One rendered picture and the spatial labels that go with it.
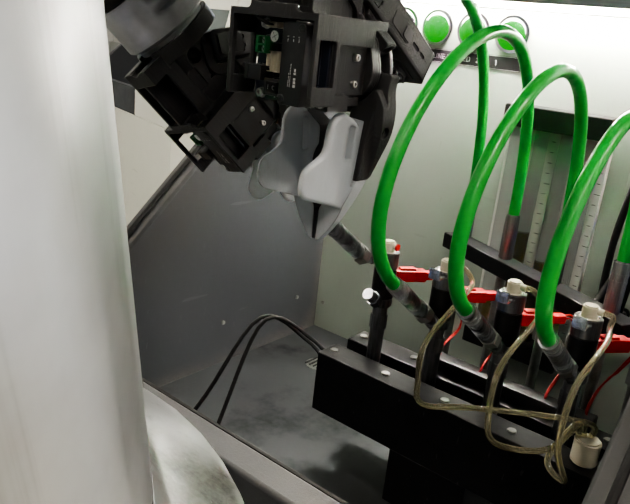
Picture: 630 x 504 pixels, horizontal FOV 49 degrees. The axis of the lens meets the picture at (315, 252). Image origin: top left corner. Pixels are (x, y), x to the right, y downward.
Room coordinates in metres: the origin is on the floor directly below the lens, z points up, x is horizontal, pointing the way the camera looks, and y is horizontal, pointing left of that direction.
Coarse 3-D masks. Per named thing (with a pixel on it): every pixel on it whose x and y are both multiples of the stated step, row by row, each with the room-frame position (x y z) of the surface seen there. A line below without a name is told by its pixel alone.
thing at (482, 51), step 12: (468, 0) 0.85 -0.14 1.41; (468, 12) 0.86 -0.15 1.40; (480, 24) 0.88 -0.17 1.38; (480, 48) 0.90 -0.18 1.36; (480, 60) 0.90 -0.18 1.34; (480, 72) 0.91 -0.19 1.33; (480, 84) 0.92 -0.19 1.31; (480, 96) 0.92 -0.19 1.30; (480, 108) 0.92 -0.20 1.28; (480, 120) 0.93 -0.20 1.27; (480, 132) 0.93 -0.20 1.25; (480, 144) 0.93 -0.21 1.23; (480, 156) 0.93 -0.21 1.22
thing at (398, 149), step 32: (480, 32) 0.71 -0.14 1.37; (512, 32) 0.76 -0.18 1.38; (448, 64) 0.67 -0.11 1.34; (416, 128) 0.63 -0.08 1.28; (384, 192) 0.61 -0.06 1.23; (512, 192) 0.86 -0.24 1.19; (384, 224) 0.61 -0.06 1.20; (512, 224) 0.85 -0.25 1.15; (384, 256) 0.61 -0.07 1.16; (512, 256) 0.86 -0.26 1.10
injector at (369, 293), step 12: (396, 264) 0.77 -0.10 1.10; (372, 288) 0.78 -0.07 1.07; (384, 288) 0.77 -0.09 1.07; (372, 300) 0.76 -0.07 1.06; (384, 300) 0.77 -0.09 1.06; (372, 312) 0.78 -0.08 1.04; (384, 312) 0.77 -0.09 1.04; (372, 324) 0.77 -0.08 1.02; (384, 324) 0.78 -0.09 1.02; (372, 336) 0.77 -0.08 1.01; (372, 348) 0.77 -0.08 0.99
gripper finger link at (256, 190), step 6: (270, 138) 0.64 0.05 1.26; (270, 144) 0.64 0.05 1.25; (270, 150) 0.65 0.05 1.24; (252, 162) 0.64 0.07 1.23; (258, 162) 0.64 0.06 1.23; (252, 174) 0.64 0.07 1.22; (252, 180) 0.64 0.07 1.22; (252, 186) 0.64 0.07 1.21; (258, 186) 0.64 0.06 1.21; (252, 192) 0.63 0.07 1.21; (258, 192) 0.64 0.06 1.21; (264, 192) 0.64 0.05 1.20; (270, 192) 0.65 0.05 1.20; (258, 198) 0.64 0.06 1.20
